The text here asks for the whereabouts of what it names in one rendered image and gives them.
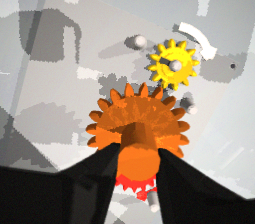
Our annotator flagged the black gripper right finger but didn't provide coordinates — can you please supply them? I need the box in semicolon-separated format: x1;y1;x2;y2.
156;148;255;224

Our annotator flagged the grey board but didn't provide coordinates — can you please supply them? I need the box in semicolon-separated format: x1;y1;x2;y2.
3;0;240;224

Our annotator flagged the white curved arrow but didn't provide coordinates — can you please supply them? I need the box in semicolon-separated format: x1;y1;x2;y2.
178;23;216;61

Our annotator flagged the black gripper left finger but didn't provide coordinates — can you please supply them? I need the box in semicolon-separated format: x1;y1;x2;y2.
0;142;121;224

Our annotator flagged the red gear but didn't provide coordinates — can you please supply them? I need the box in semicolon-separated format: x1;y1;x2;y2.
115;175;156;193

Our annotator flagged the orange gear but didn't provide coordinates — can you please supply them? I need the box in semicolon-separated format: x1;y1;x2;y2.
85;82;191;181

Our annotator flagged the yellow gear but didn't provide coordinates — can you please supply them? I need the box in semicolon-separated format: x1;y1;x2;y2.
148;39;199;91

